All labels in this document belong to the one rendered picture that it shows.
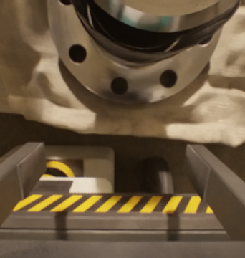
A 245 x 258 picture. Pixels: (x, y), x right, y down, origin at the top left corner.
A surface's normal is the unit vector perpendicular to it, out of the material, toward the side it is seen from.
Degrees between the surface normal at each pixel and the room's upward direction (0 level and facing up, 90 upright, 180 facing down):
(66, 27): 0
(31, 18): 60
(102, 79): 0
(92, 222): 0
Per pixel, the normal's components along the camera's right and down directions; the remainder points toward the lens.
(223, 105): 0.12, 0.22
